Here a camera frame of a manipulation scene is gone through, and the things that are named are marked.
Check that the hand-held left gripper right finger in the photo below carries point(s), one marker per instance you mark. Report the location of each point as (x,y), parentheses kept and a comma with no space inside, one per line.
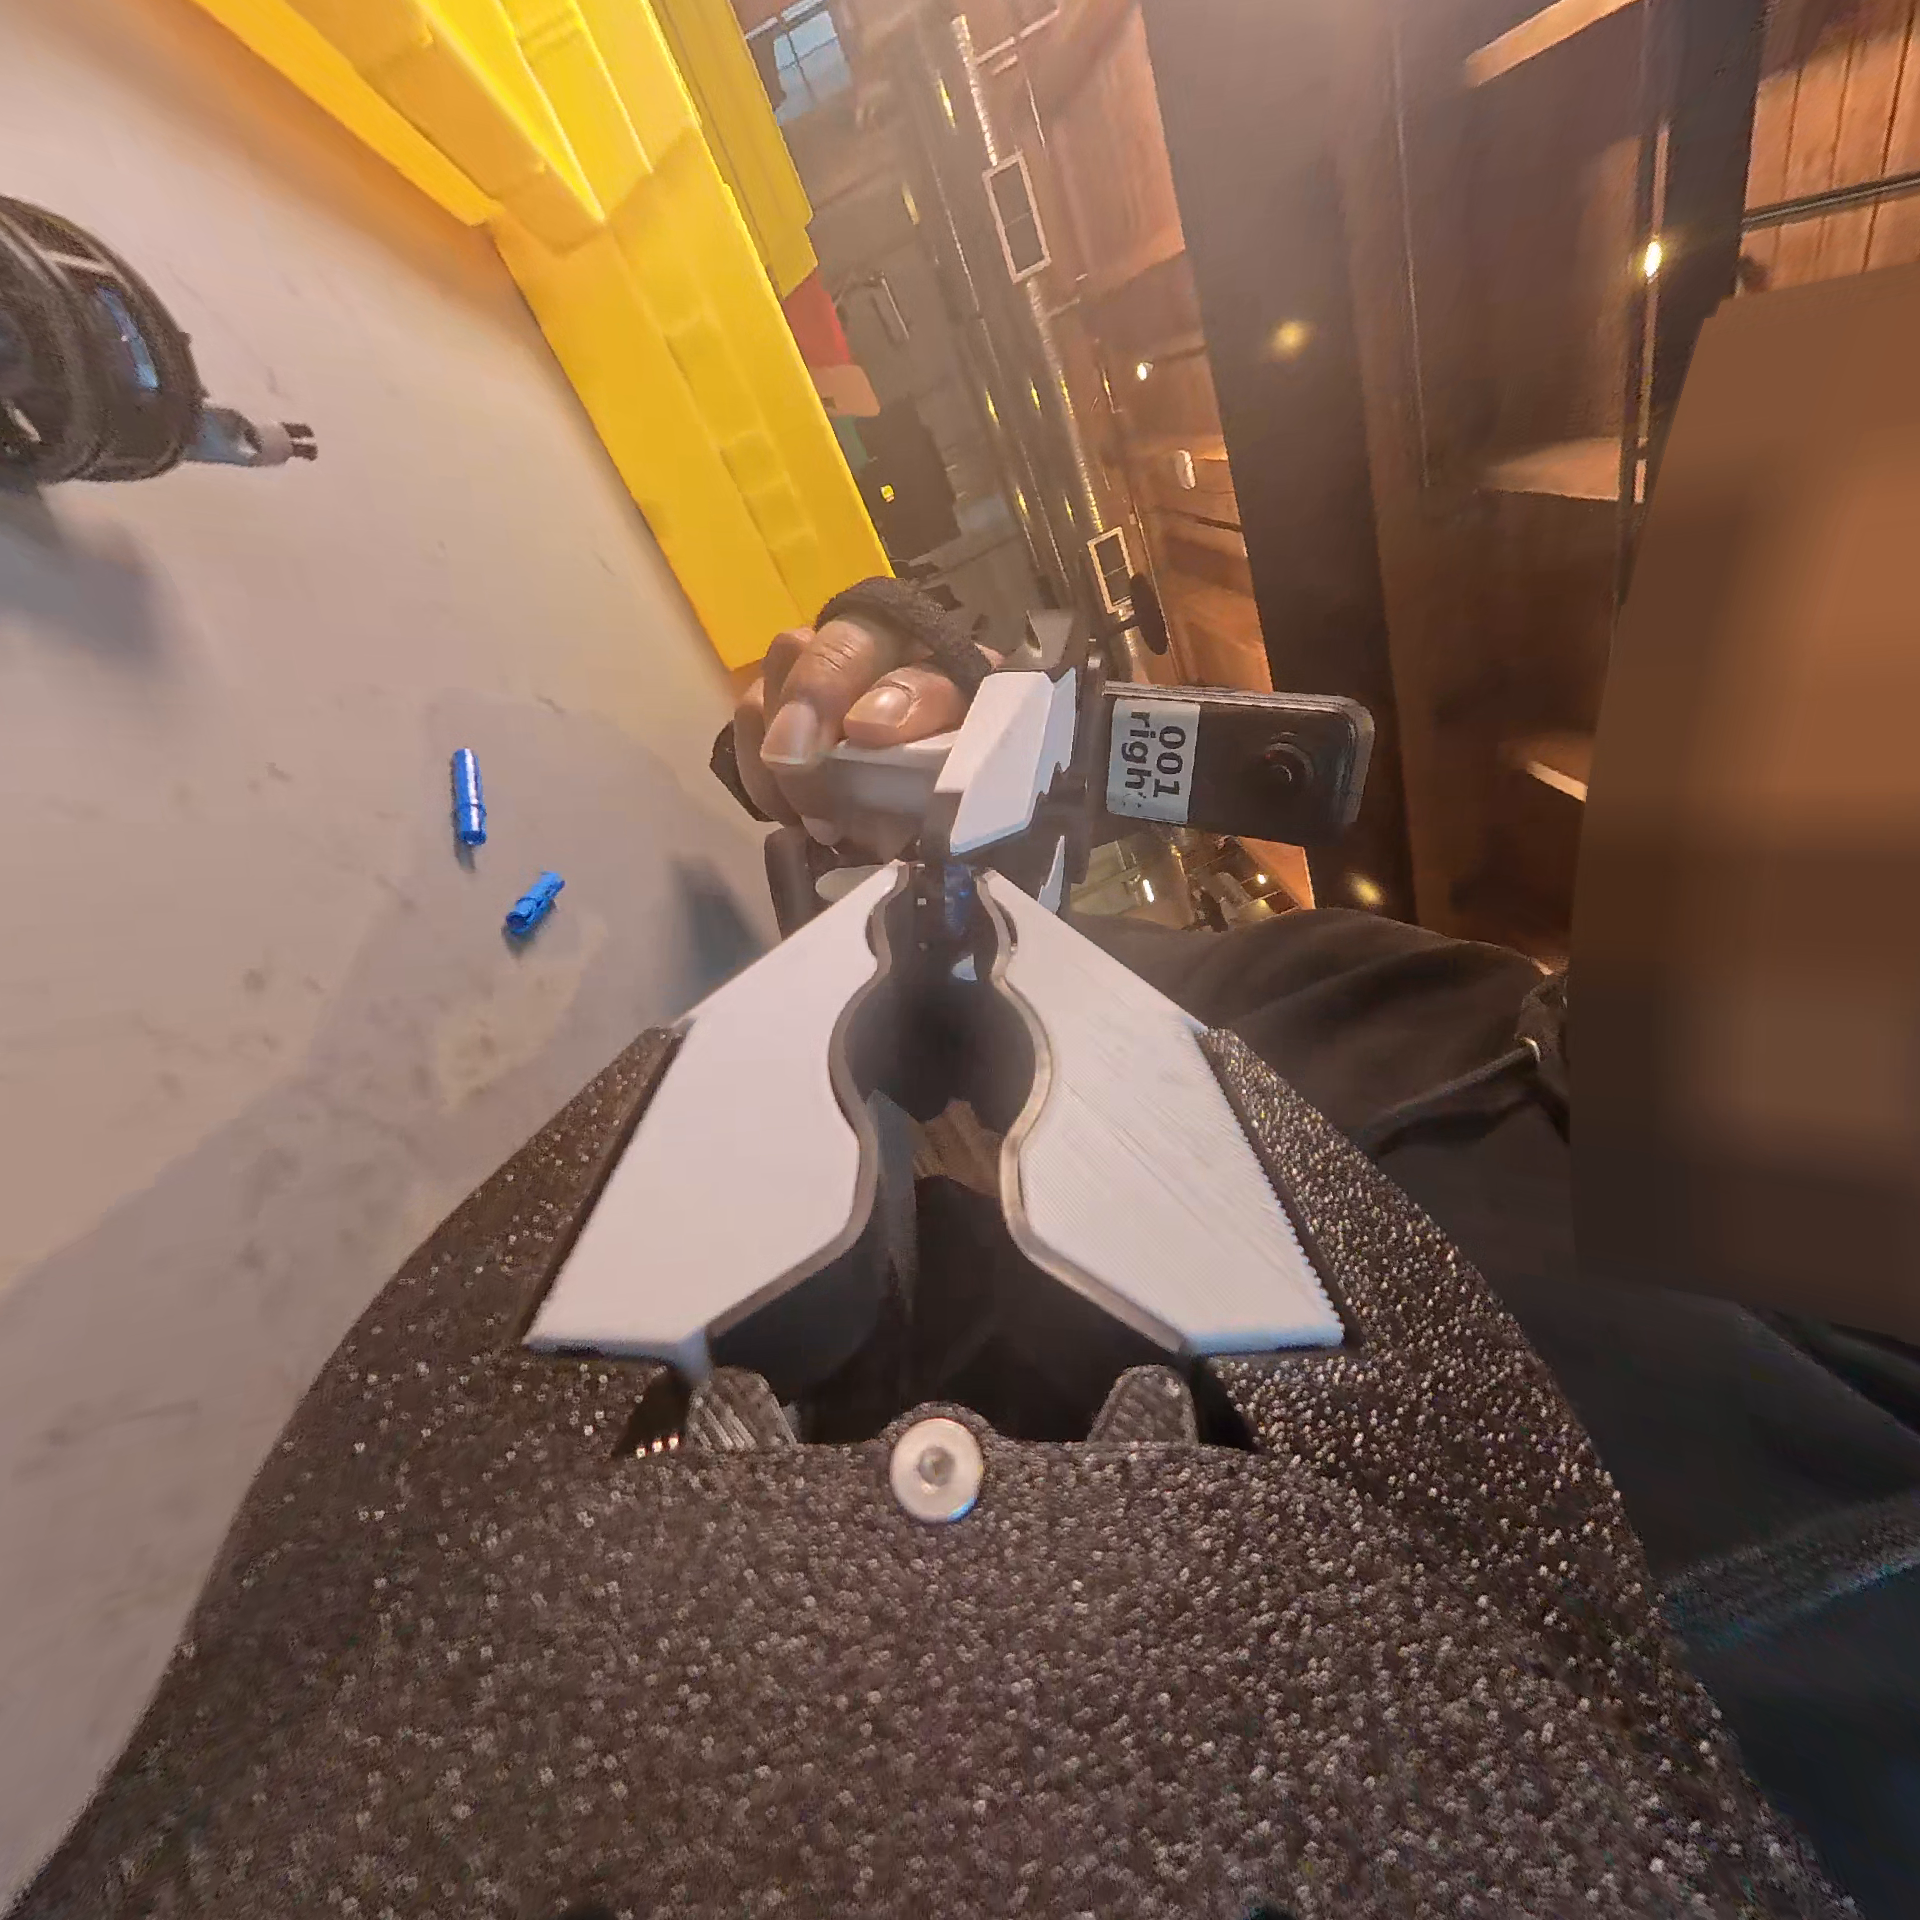
(1172,1185)

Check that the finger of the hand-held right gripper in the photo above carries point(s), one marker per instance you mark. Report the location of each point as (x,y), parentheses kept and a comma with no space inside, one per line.
(1060,879)
(1005,751)

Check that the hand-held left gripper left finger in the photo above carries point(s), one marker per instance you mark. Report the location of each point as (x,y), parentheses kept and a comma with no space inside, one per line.
(721,1185)

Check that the black round brick piece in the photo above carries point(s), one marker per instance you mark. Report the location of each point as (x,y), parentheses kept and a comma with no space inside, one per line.
(933,914)

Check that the small blue pin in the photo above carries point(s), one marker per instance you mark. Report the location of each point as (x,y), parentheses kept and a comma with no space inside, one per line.
(533,906)
(470,796)

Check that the black toy wheel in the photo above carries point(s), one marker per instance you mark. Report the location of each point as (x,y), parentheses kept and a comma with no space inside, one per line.
(91,376)

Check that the person's right forearm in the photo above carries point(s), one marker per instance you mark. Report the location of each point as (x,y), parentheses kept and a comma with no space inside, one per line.
(1350,1004)

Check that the red flexible tub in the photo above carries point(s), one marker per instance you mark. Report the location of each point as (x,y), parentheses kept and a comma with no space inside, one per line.
(814,330)

